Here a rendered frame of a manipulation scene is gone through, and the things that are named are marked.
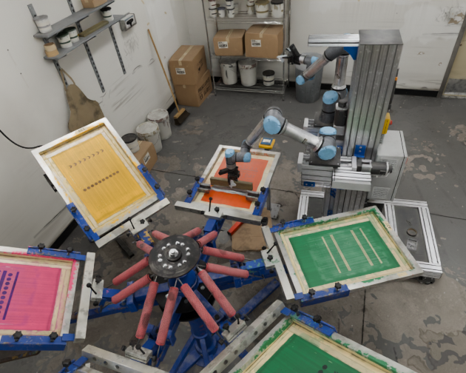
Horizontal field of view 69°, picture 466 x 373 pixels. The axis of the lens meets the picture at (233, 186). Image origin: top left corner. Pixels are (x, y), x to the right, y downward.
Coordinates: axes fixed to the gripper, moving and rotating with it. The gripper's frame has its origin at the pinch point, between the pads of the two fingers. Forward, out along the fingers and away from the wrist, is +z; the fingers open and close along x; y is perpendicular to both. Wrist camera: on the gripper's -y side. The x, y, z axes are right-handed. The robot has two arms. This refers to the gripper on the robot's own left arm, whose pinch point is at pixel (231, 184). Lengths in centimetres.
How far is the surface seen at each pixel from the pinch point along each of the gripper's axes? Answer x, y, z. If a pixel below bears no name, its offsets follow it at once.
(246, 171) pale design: 24.2, 5.3, 4.9
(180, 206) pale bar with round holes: -35.2, -28.8, -3.5
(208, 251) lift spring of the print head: -79, 15, -21
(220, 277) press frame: -84, 22, -1
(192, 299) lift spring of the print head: -111, 18, -21
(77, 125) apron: 51, -194, -2
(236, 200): -11.9, 7.6, 4.9
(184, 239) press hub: -81, 1, -31
